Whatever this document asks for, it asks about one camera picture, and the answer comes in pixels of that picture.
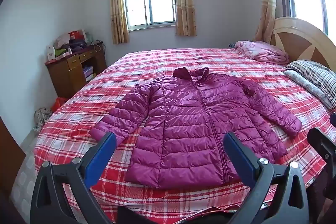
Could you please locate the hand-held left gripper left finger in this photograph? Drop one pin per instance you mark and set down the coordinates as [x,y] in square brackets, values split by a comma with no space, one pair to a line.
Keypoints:
[101,158]

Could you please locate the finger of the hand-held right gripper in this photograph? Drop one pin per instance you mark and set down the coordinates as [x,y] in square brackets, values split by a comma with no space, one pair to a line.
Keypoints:
[333,119]
[320,142]

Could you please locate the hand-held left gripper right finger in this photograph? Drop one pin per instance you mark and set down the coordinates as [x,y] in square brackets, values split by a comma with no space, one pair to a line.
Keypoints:
[239,158]

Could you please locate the magenta puffer jacket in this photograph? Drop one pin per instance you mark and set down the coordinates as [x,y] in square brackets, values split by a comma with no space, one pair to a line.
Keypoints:
[183,124]

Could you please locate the pile of clothes and bags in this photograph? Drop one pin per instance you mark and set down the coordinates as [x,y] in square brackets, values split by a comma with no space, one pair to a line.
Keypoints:
[71,41]

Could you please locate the striped pillow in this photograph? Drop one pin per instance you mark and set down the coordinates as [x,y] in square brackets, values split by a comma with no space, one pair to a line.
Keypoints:
[317,74]

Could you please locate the red plastic bag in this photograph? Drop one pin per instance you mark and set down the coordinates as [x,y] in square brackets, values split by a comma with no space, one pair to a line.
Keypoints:
[58,104]

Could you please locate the grey patterned cloth bundle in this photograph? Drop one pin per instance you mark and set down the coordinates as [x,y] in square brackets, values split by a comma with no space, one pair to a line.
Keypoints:
[42,117]

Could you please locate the stack of boxes in desk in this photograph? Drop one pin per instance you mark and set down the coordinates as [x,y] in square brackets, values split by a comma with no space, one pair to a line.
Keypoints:
[88,74]

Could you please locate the wooden headboard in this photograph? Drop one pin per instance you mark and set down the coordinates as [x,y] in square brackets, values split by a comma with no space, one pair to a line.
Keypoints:
[302,37]

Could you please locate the brown wooden desk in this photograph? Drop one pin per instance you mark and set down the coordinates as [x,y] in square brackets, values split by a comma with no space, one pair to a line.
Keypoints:
[63,77]

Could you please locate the brown wooden door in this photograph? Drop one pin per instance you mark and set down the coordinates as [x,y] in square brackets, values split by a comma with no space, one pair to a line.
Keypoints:
[8,161]

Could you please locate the pink floral blanket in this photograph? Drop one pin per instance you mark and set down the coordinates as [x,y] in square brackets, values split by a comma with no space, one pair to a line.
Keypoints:
[262,52]

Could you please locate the bed with red plaid sheet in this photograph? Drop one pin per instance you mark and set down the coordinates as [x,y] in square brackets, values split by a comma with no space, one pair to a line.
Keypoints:
[157,64]

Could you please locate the blue cloth item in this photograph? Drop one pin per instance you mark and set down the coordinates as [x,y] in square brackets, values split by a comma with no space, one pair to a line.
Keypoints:
[232,45]

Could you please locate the white printed box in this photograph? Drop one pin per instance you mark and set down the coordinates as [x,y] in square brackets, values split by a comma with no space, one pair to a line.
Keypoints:
[50,53]

